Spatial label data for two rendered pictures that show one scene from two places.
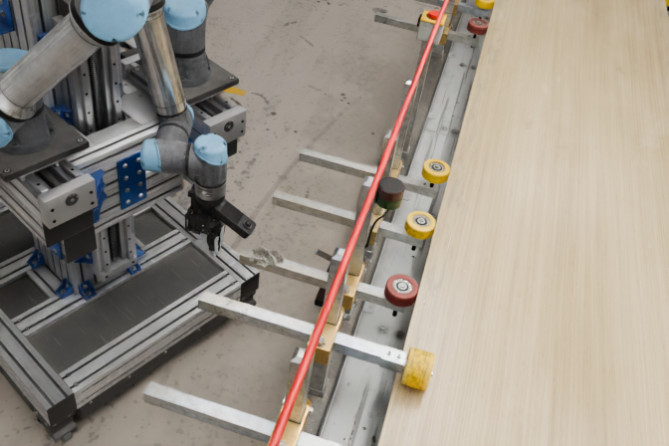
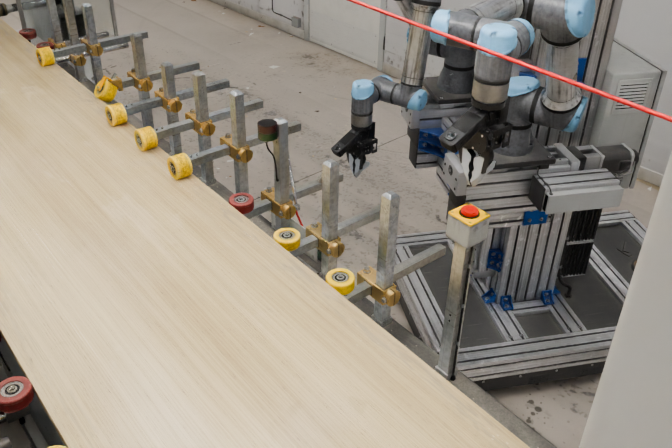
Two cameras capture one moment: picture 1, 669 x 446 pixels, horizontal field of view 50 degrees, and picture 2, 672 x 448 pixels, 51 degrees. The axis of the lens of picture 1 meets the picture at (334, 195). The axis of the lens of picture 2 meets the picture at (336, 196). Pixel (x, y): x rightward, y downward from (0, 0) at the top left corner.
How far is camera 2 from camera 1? 3.01 m
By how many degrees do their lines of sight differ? 94
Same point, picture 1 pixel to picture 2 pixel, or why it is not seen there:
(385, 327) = not seen: hidden behind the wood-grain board
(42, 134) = (442, 79)
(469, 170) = (320, 298)
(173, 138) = (382, 81)
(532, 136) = (333, 390)
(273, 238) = not seen: outside the picture
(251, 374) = not seen: hidden behind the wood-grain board
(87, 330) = (440, 268)
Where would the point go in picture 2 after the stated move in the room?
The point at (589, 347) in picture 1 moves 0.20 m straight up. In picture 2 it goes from (103, 250) to (91, 190)
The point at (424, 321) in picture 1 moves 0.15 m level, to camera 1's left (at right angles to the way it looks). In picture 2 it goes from (208, 196) to (243, 179)
